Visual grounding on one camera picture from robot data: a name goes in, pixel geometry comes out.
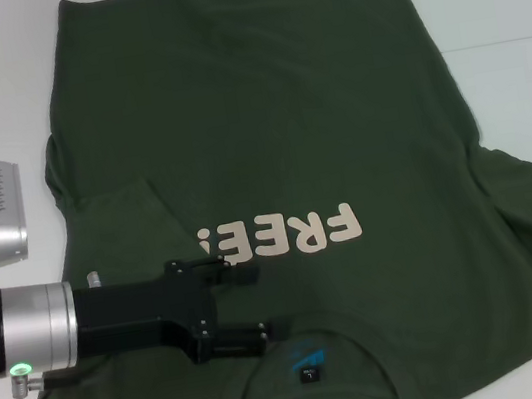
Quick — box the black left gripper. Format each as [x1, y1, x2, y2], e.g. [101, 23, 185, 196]
[68, 242, 297, 387]

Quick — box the dark green FREE! t-shirt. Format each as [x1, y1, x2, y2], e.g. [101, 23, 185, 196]
[0, 0, 532, 399]

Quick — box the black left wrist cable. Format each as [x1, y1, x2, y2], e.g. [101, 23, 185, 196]
[38, 371, 82, 393]

